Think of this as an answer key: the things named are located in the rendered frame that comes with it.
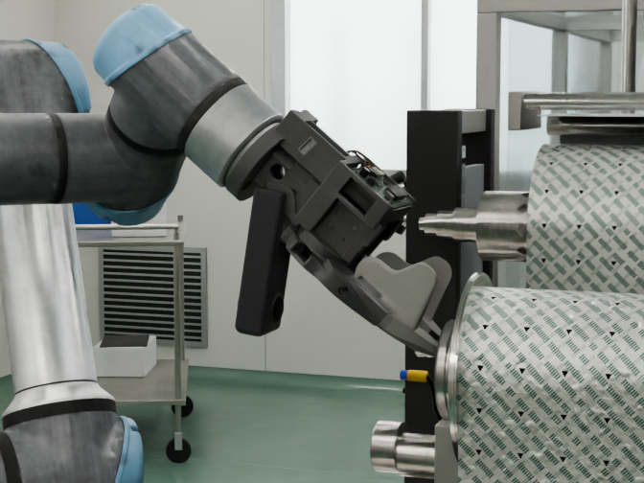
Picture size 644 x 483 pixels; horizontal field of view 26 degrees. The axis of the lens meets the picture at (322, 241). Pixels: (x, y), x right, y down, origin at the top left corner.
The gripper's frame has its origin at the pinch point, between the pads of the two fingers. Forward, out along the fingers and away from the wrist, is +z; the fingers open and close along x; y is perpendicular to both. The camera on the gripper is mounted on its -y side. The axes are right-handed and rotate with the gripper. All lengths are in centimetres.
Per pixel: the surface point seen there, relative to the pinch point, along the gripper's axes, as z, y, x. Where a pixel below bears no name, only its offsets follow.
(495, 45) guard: -29, 11, 94
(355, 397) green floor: -58, -208, 531
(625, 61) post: -9, 23, 52
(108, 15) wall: -285, -155, 548
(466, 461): 7.9, -1.8, -8.0
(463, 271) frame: -5.1, -1.4, 30.7
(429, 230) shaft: -9.0, 1.5, 22.4
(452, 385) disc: 3.7, 2.0, -9.1
